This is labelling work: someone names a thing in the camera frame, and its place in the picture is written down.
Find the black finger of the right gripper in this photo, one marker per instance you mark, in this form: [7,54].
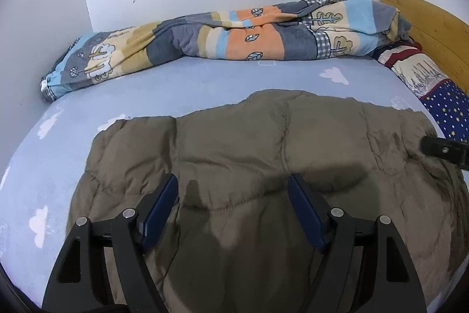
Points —
[454,152]

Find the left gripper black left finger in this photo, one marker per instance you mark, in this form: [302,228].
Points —
[79,281]

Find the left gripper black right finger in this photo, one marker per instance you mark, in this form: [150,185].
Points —
[387,278]

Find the olive quilted hooded jacket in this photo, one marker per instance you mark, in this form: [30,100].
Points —
[234,242]

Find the navy star patterned pillow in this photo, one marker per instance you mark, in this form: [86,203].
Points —
[442,98]

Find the light blue cloud bedsheet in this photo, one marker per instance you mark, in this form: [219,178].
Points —
[37,186]

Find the wooden headboard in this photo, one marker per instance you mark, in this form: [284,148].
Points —
[443,36]

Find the colourful patchwork blanket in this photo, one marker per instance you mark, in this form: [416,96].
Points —
[296,30]

